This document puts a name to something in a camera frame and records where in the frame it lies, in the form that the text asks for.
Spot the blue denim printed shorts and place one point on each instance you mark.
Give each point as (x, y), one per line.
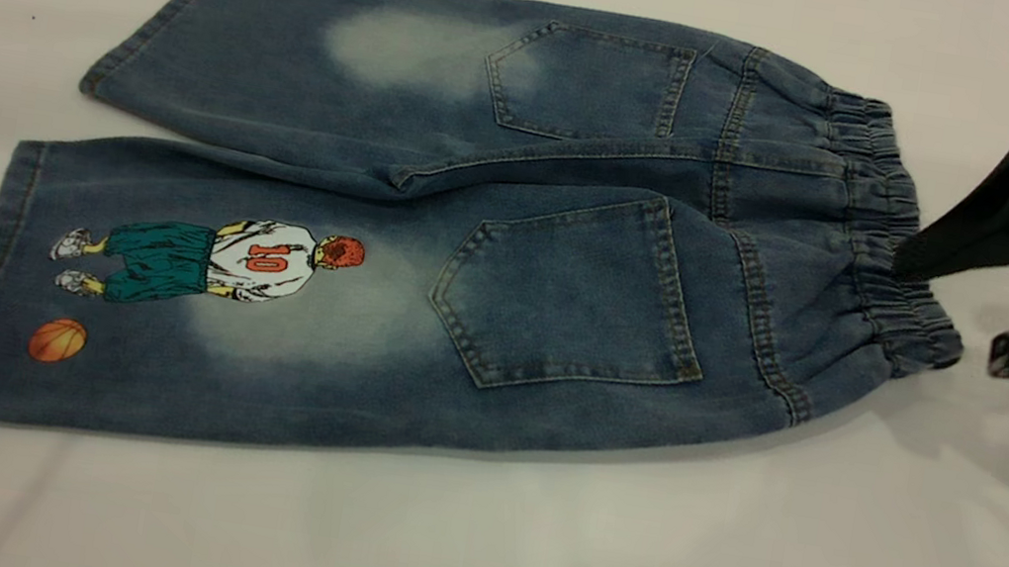
(565, 283)

